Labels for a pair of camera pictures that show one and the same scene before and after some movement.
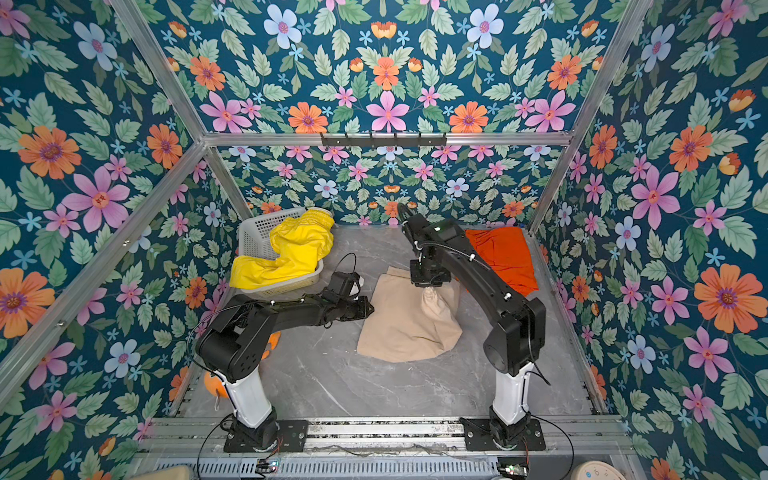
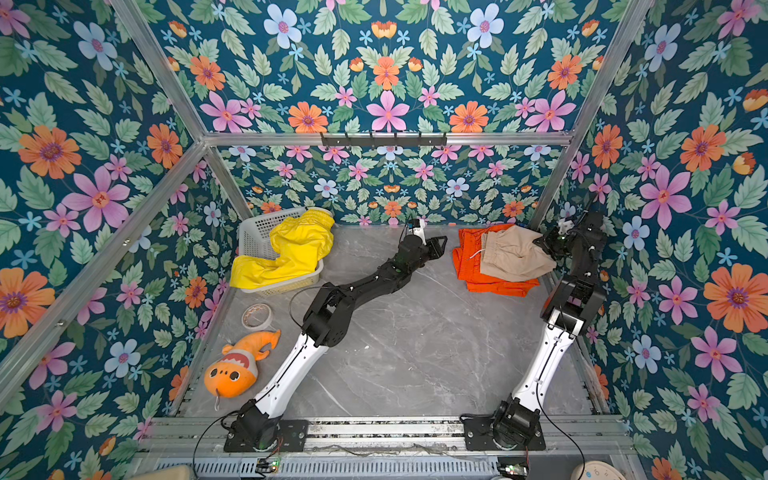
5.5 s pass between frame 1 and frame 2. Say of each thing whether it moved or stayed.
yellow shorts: stayed
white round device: stayed
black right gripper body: moved
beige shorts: moved
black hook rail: stayed
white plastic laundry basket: stayed
